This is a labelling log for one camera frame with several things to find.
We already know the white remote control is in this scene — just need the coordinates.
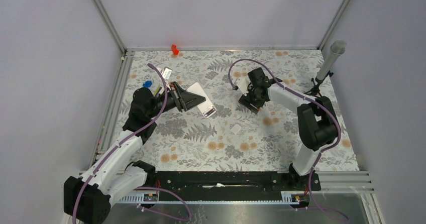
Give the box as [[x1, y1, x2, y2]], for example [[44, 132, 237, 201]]
[[186, 82, 217, 118]]

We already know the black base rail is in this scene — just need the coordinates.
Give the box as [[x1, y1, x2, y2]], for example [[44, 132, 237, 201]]
[[144, 171, 322, 202]]

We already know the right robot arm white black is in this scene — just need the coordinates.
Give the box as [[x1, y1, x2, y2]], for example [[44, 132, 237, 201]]
[[233, 68, 342, 190]]

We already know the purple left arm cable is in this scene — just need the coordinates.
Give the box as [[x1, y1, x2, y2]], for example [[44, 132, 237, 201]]
[[71, 63, 193, 224]]

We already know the red plastic bracket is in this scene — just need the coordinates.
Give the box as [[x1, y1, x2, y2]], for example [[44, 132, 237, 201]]
[[171, 44, 179, 56]]

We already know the grey microphone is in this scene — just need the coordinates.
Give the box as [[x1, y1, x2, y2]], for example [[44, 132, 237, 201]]
[[315, 40, 347, 84]]

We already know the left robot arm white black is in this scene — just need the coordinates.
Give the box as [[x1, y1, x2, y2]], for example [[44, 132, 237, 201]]
[[64, 82, 207, 223]]

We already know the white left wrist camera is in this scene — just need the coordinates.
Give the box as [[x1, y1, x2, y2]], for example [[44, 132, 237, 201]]
[[159, 67, 173, 82]]

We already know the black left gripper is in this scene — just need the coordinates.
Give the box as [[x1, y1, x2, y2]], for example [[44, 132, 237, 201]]
[[148, 81, 205, 119]]

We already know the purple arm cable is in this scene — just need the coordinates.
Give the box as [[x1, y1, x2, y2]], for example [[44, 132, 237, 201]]
[[228, 58, 352, 224], [71, 63, 193, 224]]

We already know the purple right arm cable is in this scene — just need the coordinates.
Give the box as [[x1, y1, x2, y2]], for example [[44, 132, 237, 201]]
[[228, 58, 352, 224]]

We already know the blue toy piece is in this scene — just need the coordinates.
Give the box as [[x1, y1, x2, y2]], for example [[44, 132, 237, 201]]
[[143, 80, 153, 88]]

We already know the white battery cover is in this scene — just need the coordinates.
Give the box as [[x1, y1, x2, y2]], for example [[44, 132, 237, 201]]
[[231, 124, 242, 135]]

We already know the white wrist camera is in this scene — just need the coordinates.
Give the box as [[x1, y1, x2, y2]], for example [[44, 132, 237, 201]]
[[235, 77, 250, 96], [159, 67, 173, 82]]

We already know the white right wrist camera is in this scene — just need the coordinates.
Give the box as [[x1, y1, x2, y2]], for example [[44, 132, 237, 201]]
[[235, 77, 250, 96]]

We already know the black silver AAA battery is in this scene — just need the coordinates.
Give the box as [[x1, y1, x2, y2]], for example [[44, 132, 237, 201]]
[[203, 105, 216, 118]]

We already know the white and green toy block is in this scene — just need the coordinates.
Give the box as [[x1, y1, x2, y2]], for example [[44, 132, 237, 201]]
[[154, 87, 164, 97]]

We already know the black microphone tripod stand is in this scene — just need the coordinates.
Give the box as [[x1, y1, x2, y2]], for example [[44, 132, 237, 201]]
[[304, 71, 334, 97]]

